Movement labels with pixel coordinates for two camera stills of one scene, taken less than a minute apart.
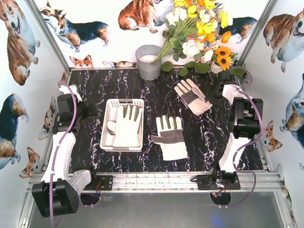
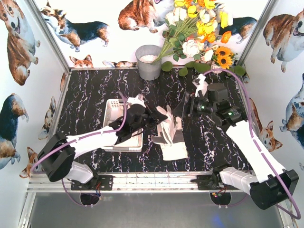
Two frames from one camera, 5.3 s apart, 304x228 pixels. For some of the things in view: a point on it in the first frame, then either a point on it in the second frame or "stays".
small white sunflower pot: (215, 68) stays
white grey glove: (170, 137) stays
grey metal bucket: (146, 55) stays
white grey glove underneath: (193, 97) → (174, 124)
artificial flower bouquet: (194, 28) stays
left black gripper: (88, 107) → (150, 116)
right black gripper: (215, 92) → (192, 106)
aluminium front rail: (266, 181) stays
